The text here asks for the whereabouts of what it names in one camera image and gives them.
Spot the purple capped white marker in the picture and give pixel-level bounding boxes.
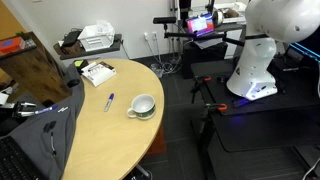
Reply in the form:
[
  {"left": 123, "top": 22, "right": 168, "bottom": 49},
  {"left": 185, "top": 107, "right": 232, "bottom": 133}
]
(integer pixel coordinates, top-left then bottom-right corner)
[{"left": 104, "top": 93, "right": 114, "bottom": 112}]

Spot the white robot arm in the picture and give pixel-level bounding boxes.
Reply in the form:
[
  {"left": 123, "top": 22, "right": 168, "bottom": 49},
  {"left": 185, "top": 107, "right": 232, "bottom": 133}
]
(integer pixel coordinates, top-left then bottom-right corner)
[{"left": 226, "top": 0, "right": 320, "bottom": 101}]

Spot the white green mug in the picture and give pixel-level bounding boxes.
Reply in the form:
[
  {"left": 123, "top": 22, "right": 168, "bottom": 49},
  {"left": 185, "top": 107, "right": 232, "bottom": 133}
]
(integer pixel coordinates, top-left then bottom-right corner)
[{"left": 127, "top": 94, "right": 156, "bottom": 120}]

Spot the small orange clamp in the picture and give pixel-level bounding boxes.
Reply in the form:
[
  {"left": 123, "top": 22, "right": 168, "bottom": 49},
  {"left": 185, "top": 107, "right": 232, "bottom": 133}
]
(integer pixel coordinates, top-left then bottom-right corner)
[{"left": 195, "top": 76, "right": 212, "bottom": 82}]

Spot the orange black clamp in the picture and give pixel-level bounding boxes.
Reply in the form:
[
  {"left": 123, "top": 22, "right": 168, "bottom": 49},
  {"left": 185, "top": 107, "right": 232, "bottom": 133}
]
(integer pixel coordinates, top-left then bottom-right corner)
[{"left": 204, "top": 103, "right": 227, "bottom": 111}]

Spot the white cardboard box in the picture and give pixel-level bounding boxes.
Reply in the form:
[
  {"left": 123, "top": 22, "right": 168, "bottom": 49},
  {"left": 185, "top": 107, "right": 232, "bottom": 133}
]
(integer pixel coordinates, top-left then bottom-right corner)
[{"left": 81, "top": 61, "right": 116, "bottom": 87}]

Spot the laptop with lit screen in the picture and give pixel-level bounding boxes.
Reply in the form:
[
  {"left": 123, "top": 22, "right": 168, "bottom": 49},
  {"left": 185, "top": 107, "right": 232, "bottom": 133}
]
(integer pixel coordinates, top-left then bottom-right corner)
[{"left": 187, "top": 13, "right": 215, "bottom": 36}]

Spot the white plastic tray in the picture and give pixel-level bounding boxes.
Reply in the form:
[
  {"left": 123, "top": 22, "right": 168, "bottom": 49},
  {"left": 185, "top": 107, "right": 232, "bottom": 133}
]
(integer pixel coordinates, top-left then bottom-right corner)
[{"left": 78, "top": 20, "right": 115, "bottom": 52}]

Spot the black device on shelf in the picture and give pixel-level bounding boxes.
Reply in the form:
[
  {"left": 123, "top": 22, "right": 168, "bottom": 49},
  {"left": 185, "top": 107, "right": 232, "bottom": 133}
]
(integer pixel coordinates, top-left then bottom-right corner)
[{"left": 62, "top": 31, "right": 81, "bottom": 47}]

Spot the grey jacket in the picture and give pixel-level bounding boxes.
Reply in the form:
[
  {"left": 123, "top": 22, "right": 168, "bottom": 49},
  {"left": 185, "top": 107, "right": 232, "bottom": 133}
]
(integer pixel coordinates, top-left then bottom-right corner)
[{"left": 2, "top": 65, "right": 85, "bottom": 180}]

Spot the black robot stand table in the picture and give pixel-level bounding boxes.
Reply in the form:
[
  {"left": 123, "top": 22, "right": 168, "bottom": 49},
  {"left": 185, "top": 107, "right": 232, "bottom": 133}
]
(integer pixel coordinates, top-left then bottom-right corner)
[{"left": 191, "top": 60, "right": 320, "bottom": 180}]

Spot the wooden shelf unit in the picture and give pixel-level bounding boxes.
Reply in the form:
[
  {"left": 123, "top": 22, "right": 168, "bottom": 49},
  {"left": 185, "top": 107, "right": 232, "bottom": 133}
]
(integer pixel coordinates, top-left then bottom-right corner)
[{"left": 0, "top": 32, "right": 72, "bottom": 105}]

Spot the red box on shelf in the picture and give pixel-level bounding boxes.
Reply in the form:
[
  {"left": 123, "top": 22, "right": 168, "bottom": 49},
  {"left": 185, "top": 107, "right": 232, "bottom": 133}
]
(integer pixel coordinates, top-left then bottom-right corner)
[{"left": 0, "top": 37, "right": 25, "bottom": 55}]

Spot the black keyboard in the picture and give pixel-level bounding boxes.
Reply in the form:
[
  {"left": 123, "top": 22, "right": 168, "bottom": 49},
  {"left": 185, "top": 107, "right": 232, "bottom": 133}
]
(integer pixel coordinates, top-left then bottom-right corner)
[{"left": 0, "top": 137, "right": 41, "bottom": 180}]

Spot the tangle of floor cables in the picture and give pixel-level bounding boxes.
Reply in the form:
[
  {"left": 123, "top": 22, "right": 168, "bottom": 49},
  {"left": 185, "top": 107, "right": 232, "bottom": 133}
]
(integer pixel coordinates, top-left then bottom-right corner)
[{"left": 145, "top": 36, "right": 183, "bottom": 79}]

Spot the black camera bar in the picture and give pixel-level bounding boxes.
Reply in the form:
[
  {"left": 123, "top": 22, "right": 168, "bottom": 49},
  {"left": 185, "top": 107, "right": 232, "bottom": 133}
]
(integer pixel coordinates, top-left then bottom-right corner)
[{"left": 153, "top": 17, "right": 176, "bottom": 24}]

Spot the blue handled metal tool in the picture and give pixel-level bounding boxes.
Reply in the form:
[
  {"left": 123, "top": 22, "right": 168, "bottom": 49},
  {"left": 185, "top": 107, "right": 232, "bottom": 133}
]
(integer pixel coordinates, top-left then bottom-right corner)
[{"left": 11, "top": 101, "right": 59, "bottom": 118}]

